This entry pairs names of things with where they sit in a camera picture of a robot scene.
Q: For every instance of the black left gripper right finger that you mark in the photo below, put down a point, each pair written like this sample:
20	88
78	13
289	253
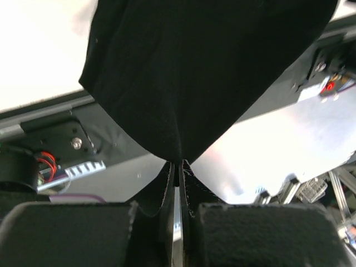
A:
218	234

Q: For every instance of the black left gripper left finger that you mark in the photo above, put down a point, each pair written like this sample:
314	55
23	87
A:
137	232

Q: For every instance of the black t shirt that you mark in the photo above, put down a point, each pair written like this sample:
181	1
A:
175	75

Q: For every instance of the left white cable duct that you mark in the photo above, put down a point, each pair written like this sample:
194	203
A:
84	169

